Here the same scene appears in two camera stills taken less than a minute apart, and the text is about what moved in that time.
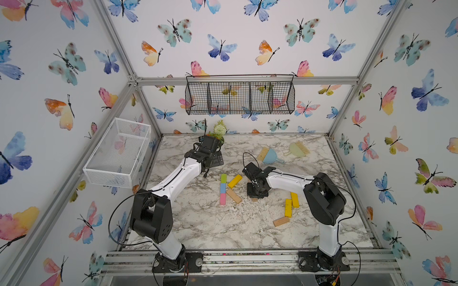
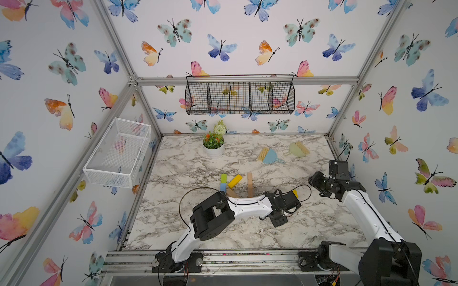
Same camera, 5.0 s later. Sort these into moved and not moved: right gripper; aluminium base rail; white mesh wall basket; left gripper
Moved: right gripper; left gripper
Not moved: white mesh wall basket; aluminium base rail
